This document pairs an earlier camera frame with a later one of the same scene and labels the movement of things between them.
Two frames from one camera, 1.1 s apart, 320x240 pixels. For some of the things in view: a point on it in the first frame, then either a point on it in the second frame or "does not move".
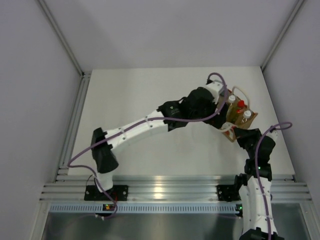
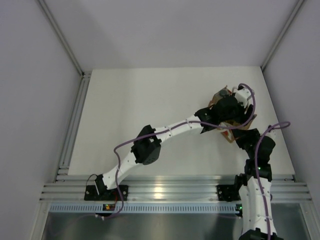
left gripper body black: (208, 110) -> (237, 114)
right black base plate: (228, 193) does not move
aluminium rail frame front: (169, 188) does not move
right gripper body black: (247, 140) does not move
